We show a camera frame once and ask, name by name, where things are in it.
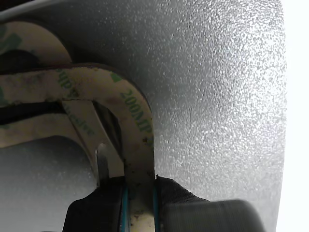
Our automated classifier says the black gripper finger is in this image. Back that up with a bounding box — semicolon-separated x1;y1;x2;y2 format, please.
153;175;211;232
62;143;130;232

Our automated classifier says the beige rectangular adhesive frame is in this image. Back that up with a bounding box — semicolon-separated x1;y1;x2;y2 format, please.
0;62;157;232
0;21;72;71
0;100;103;176

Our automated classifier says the dark gray textured tray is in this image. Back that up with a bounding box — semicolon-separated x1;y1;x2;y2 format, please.
0;0;288;232

